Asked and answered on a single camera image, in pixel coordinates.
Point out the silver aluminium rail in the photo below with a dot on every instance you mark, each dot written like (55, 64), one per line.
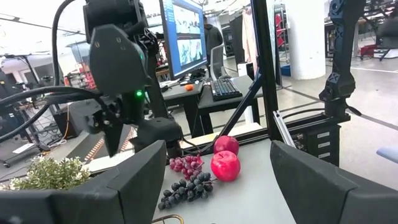
(283, 127)

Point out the person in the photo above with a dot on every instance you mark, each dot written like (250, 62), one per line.
(213, 37)

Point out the metal rack with red bins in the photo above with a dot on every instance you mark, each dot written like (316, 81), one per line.
(279, 31)

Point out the black keyboard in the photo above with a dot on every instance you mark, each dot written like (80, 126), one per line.
(224, 89)

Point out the black desk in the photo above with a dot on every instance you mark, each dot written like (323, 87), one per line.
(177, 92)
(217, 105)

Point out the small orange object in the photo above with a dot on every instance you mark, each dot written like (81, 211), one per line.
(189, 87)

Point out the pale hanging garment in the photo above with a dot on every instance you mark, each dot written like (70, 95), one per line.
(248, 37)

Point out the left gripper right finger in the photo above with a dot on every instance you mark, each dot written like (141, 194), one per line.
(326, 199)

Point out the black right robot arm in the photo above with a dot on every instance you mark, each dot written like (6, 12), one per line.
(118, 62)

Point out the white round pillar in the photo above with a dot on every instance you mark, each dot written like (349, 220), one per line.
(306, 37)

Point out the red grape bunch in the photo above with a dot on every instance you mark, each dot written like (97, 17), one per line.
(186, 165)

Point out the green potted plant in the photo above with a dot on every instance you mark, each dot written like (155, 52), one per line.
(49, 174)

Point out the computer monitor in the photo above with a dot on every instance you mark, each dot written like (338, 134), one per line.
(186, 34)

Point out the black electronics box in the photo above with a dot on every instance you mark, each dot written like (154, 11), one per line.
(323, 144)

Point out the red apple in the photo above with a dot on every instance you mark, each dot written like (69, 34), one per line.
(225, 166)
(226, 143)

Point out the red bin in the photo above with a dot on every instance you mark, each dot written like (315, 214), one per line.
(368, 49)

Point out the white box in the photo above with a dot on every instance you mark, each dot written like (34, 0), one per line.
(245, 69)

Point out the black aluminium table frame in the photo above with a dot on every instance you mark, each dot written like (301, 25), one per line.
(264, 62)

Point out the black hazard striped floor mat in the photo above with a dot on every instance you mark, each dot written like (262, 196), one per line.
(93, 147)

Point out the grey office chair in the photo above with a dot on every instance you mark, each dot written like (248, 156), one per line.
(217, 62)

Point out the dark grape bunch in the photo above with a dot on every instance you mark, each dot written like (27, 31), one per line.
(186, 188)

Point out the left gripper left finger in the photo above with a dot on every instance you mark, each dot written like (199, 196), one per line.
(93, 202)

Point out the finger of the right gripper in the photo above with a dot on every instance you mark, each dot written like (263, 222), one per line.
(113, 140)

